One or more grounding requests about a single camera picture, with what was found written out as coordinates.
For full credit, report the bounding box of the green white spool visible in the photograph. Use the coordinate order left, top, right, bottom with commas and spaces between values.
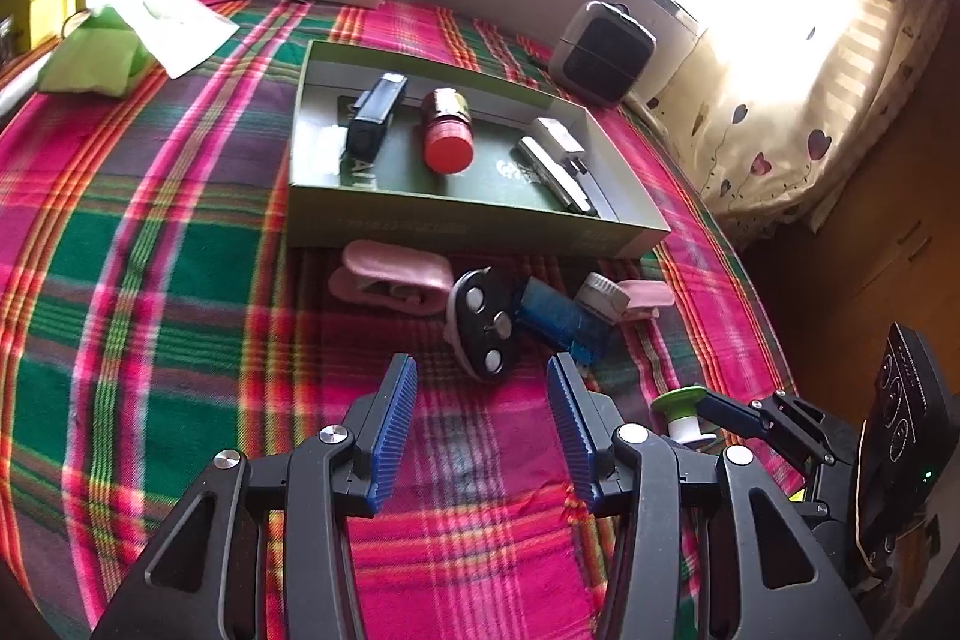
651, 385, 716, 450

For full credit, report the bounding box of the blue USB card reader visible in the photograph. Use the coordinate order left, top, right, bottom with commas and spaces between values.
514, 278, 613, 367

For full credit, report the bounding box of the silver rectangular lighter bar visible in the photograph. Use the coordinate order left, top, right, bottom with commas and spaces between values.
516, 135, 597, 216

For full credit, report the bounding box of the red bottle yellow label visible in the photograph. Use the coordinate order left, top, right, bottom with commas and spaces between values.
420, 86, 473, 175

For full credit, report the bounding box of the pink clip lower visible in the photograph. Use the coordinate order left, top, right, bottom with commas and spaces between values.
327, 241, 454, 317

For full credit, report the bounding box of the black disc with magnets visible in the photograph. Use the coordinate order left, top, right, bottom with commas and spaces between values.
444, 266, 516, 383

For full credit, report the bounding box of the plaid tablecloth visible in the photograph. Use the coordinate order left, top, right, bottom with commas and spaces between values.
0, 0, 809, 640

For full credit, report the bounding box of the green cardboard tray box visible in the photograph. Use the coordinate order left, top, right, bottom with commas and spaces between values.
286, 41, 670, 259

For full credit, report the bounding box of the white USB charger plug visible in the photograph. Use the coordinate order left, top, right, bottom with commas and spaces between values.
532, 117, 587, 179

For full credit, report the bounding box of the black rectangular device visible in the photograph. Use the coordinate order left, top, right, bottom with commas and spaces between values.
347, 71, 409, 163

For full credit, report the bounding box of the grey desktop fan heater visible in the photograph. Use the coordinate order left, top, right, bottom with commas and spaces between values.
548, 0, 656, 107

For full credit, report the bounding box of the cream heart pattern curtain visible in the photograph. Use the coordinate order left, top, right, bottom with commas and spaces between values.
630, 0, 952, 247

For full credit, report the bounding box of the white paper sheet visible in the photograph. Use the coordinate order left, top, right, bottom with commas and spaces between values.
86, 0, 239, 80

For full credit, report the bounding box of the green tissue packet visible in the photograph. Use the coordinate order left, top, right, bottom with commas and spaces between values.
37, 7, 156, 99

